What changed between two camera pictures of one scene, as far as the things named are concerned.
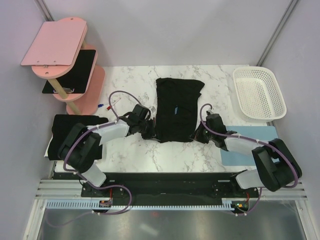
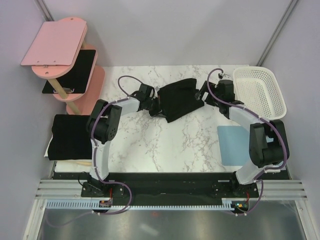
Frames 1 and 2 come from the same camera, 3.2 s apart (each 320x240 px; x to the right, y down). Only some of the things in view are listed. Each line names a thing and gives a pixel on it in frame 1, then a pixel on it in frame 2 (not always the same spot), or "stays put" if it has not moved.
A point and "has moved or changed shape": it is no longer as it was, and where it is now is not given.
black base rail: (167, 189) stays put
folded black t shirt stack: (61, 126) stays put
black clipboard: (77, 80) stays put
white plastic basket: (257, 95) stays put
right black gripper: (197, 135) -> (203, 89)
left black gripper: (152, 134) -> (158, 110)
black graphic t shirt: (177, 109) has moved or changed shape
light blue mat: (263, 133) stays put
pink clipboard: (56, 43) stays put
